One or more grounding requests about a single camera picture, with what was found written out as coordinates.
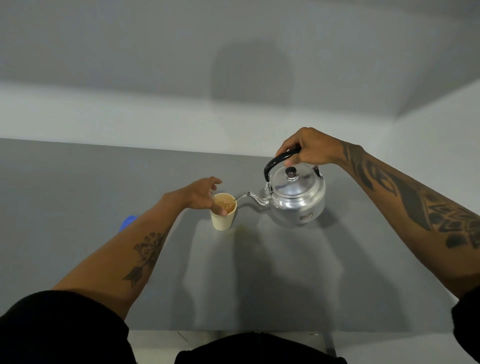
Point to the person's left hand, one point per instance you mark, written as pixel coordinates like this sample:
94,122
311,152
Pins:
195,195

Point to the person's right hand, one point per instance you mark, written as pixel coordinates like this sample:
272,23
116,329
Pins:
317,148

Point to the person's left thumb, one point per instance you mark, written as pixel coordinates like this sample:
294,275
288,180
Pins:
219,209

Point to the person's right thumb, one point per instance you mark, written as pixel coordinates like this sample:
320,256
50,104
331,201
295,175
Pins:
291,159

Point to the cream paper cup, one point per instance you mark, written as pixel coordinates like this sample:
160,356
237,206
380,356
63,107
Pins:
222,221

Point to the person's left forearm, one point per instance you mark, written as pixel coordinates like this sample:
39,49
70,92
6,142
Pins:
131,251

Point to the person's right forearm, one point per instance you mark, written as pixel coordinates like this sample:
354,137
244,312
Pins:
408,210

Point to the brown tea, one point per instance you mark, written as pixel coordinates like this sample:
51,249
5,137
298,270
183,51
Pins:
224,204

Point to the blue object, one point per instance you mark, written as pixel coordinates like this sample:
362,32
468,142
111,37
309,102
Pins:
127,222

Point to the person's black shirt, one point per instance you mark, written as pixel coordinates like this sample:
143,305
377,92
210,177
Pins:
56,330

